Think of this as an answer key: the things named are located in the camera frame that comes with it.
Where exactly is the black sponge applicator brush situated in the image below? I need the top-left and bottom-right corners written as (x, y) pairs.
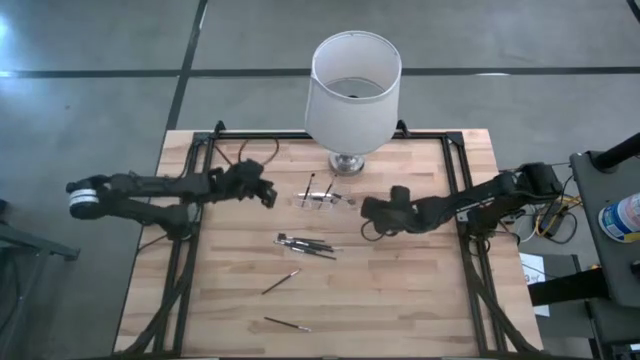
top-left (277, 232), bottom-right (326, 244)

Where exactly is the white paper sheet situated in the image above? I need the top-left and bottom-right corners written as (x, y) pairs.
top-left (519, 252), bottom-right (551, 318)

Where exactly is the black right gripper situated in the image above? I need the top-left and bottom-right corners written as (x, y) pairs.
top-left (360, 198), bottom-right (429, 236)

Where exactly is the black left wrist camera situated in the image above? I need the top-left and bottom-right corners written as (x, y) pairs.
top-left (233, 158), bottom-right (265, 185)

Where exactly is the white canister blue label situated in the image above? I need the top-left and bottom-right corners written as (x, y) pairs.
top-left (597, 192), bottom-right (640, 244)

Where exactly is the black aluminium table frame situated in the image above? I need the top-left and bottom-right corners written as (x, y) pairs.
top-left (149, 119), bottom-right (534, 359)

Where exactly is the black right camera cable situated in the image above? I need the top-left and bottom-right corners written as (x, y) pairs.
top-left (360, 219), bottom-right (399, 242)

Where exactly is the yellow cable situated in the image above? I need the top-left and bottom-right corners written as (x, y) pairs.
top-left (534, 194), bottom-right (584, 239)

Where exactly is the clear acrylic brush organizer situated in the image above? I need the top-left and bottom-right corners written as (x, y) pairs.
top-left (292, 187), bottom-right (357, 210)

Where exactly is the table lamp white shade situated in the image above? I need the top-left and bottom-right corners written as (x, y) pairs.
top-left (303, 30), bottom-right (403, 176)

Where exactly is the large rounded makeup brush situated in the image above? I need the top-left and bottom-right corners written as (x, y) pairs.
top-left (273, 239), bottom-right (335, 253)

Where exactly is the black stand post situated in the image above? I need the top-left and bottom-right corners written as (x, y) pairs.
top-left (592, 132), bottom-right (640, 172)

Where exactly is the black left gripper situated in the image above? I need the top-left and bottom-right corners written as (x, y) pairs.
top-left (215, 164), bottom-right (278, 210)

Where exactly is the black floor stand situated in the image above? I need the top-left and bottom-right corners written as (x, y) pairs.
top-left (0, 199), bottom-right (81, 360)

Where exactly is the black left camera cable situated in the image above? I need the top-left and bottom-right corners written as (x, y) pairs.
top-left (217, 138), bottom-right (280, 169)

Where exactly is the dark grey cart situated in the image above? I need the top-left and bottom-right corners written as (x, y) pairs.
top-left (569, 149), bottom-right (640, 309)

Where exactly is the black camera cable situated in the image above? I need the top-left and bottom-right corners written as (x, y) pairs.
top-left (217, 138), bottom-right (280, 169)
top-left (360, 219), bottom-right (399, 242)

